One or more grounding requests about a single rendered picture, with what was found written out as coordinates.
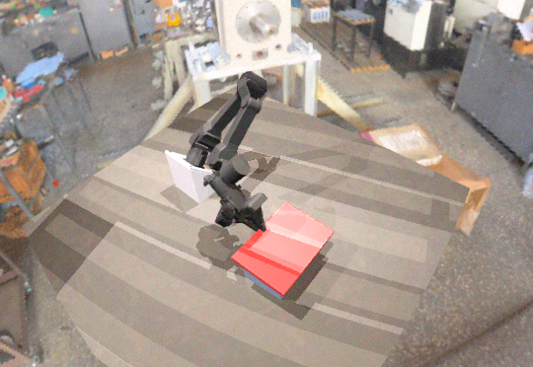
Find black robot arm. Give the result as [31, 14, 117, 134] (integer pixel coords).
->
[182, 71, 268, 228]

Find red box lid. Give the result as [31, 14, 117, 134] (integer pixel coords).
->
[231, 201, 335, 297]

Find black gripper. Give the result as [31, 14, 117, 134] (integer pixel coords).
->
[220, 184, 267, 232]

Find blue open box with yellow inside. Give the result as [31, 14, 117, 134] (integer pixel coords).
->
[243, 268, 284, 300]

